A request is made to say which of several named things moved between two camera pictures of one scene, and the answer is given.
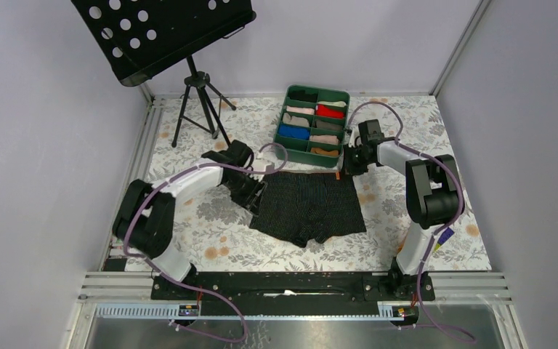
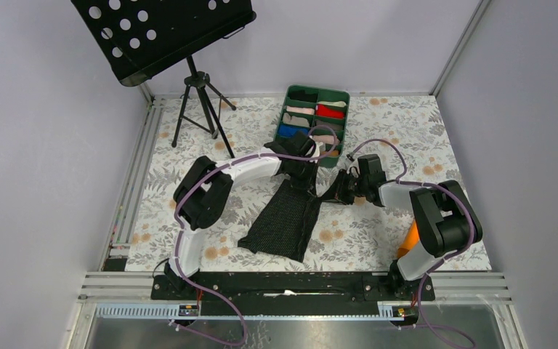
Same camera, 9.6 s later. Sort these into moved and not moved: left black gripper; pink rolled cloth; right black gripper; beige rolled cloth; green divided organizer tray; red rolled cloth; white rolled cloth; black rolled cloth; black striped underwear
Moved: right black gripper; black striped underwear; left black gripper
Not moved: black rolled cloth; green divided organizer tray; white rolled cloth; beige rolled cloth; red rolled cloth; pink rolled cloth
